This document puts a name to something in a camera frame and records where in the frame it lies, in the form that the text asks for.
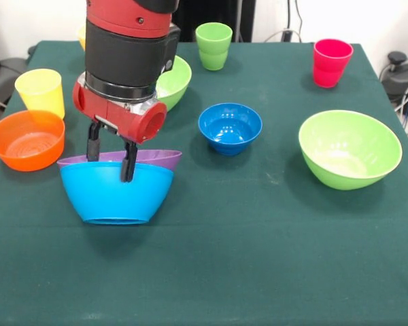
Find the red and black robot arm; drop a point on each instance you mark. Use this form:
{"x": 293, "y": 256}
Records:
{"x": 126, "y": 54}

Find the green bowl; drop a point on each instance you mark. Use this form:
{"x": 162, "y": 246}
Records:
{"x": 350, "y": 159}
{"x": 175, "y": 85}

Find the green cup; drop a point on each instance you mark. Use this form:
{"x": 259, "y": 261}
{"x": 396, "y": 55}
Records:
{"x": 213, "y": 51}

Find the purple bowl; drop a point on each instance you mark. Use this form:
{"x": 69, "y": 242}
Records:
{"x": 156, "y": 159}

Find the large light blue bowl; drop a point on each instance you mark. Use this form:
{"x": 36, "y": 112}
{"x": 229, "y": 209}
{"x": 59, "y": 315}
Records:
{"x": 105, "y": 197}

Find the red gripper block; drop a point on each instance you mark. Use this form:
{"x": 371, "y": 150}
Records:
{"x": 122, "y": 119}

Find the black panel with poles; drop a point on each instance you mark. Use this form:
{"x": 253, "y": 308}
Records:
{"x": 217, "y": 13}

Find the red cup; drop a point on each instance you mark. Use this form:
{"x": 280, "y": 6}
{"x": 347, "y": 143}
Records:
{"x": 331, "y": 68}

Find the dark green table cloth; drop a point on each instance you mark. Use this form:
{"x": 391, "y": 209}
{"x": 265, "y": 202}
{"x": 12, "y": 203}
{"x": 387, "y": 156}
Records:
{"x": 258, "y": 254}

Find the orange bowl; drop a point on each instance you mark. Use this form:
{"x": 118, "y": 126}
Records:
{"x": 30, "y": 146}

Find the yellow orange cup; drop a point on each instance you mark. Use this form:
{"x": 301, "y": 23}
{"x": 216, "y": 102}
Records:
{"x": 82, "y": 39}

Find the small dark blue bowl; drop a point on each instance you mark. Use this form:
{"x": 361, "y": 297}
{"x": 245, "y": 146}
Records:
{"x": 229, "y": 136}

